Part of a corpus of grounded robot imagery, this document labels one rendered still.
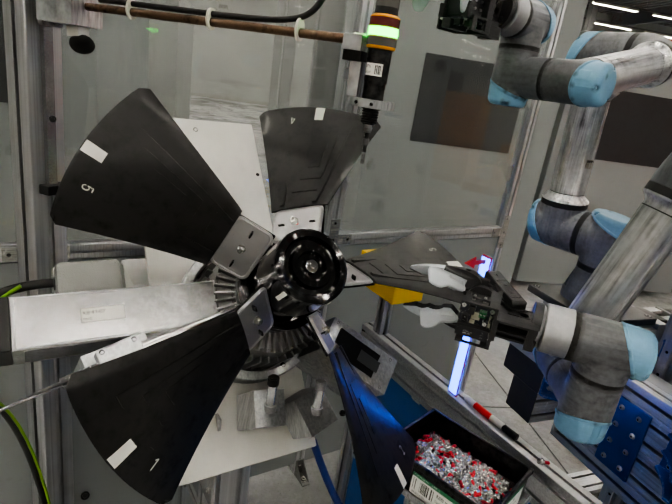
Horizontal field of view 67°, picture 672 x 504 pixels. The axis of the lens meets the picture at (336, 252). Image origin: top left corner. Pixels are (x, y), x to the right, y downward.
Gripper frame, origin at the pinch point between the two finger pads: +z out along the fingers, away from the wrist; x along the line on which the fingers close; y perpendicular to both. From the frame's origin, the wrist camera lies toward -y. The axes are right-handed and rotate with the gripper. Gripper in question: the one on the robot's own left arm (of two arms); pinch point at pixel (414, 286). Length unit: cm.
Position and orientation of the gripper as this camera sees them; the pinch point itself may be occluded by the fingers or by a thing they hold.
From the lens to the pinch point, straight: 86.0
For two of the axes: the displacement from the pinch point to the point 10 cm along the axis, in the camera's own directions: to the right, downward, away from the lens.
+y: -3.8, 3.5, -8.6
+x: -1.0, 9.1, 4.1
